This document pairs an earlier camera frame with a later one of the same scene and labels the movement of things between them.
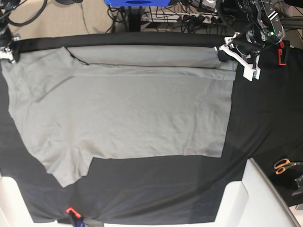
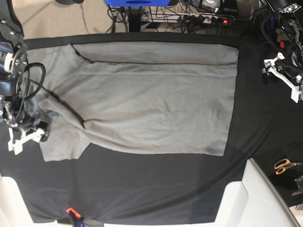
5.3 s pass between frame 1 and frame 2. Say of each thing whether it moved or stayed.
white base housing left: stayed
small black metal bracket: stayed
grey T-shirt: moved
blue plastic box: stayed
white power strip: stayed
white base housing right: stayed
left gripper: moved
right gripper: moved
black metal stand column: stayed
